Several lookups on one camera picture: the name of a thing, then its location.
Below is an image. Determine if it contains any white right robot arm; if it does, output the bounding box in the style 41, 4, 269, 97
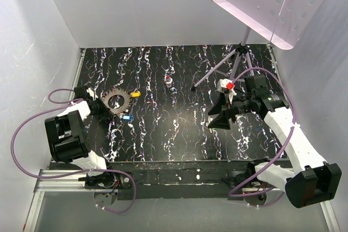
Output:
208, 74, 341, 208

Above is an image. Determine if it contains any lilac music stand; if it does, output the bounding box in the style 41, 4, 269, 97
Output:
191, 0, 346, 91

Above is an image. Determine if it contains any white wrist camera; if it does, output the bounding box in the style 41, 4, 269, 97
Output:
86, 87, 98, 101
216, 79, 236, 97

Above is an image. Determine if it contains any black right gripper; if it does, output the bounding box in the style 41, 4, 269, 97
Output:
207, 91, 254, 130

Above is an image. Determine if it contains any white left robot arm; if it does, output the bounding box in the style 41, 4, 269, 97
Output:
45, 86, 116, 189

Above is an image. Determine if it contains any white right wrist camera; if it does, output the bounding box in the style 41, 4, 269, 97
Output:
216, 79, 236, 97

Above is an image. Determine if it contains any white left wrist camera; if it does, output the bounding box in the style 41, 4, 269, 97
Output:
86, 87, 98, 101

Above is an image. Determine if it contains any black base board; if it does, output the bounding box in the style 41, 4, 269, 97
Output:
84, 160, 272, 202

